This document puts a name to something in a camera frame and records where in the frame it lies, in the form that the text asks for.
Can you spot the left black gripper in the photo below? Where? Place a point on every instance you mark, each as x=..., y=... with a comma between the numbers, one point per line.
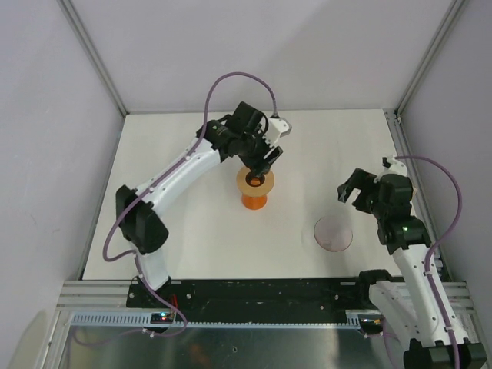
x=259, y=166

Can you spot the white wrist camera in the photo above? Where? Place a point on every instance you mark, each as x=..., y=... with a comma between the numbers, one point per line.
x=277, y=128
x=392, y=166

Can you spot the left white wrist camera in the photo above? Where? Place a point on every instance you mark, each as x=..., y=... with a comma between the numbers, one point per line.
x=277, y=128

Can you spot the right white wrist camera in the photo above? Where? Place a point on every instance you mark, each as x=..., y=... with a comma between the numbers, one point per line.
x=392, y=166

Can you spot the front aluminium frame beam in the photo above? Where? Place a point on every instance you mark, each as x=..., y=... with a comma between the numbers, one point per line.
x=93, y=295

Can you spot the clear glass dripper cone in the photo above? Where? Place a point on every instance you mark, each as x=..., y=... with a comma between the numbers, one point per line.
x=333, y=234

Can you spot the orange glass carafe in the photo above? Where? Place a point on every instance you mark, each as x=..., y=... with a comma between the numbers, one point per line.
x=253, y=200

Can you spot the grey slotted cable duct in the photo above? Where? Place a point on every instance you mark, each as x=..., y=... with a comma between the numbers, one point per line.
x=161, y=319

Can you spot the left aluminium frame post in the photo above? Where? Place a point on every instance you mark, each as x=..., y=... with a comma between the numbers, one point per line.
x=88, y=46

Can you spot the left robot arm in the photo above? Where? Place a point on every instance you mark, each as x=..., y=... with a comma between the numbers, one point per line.
x=141, y=210

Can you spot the aluminium frame post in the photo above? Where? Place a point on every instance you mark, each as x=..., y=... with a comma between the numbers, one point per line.
x=88, y=46
x=444, y=29

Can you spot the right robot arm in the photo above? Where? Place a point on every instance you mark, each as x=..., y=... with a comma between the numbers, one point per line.
x=425, y=323

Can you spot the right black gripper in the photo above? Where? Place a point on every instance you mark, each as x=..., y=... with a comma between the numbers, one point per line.
x=360, y=180

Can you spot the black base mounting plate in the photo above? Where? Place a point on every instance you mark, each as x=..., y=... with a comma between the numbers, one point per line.
x=276, y=300

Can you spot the right aluminium frame post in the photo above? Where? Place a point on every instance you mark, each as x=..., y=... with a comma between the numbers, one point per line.
x=444, y=29

